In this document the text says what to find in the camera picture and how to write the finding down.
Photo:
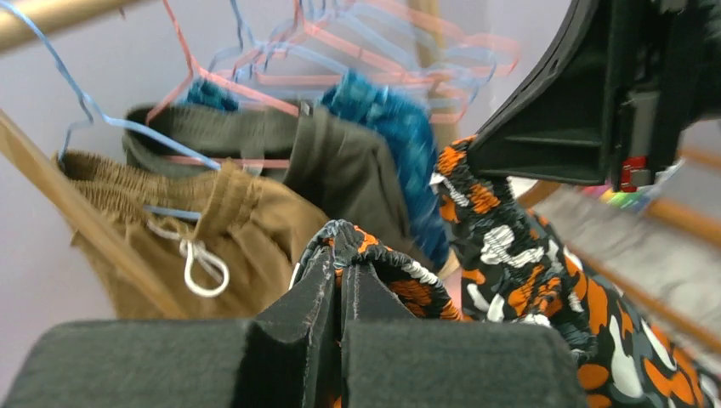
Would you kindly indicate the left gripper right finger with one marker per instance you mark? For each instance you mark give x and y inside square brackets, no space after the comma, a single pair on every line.
[390,358]

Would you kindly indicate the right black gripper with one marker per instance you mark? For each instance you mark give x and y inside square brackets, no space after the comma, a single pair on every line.
[609,99]

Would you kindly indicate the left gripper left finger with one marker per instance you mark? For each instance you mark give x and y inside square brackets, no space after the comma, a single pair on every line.
[268,361]

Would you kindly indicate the orange camouflage shorts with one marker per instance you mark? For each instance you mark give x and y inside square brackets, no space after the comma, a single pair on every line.
[515,269]

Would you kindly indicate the brown hanging shorts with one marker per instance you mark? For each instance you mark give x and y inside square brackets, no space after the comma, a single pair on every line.
[223,243]

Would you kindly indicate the dark green hanging shorts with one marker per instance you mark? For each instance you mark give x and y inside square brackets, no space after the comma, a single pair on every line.
[344,169]

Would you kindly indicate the blue patterned hanging shorts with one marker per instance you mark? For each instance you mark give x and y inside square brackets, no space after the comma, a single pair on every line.
[406,130]

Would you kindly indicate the set of coloured markers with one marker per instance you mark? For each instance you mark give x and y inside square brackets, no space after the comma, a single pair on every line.
[634,202]

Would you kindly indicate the wooden weaving loom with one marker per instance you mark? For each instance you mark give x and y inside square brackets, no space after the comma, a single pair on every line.
[667,258]

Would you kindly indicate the wooden clothes rack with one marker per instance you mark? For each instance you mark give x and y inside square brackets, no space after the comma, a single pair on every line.
[134,292]

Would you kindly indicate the blue wire hanger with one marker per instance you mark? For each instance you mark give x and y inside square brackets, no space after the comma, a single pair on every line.
[275,79]

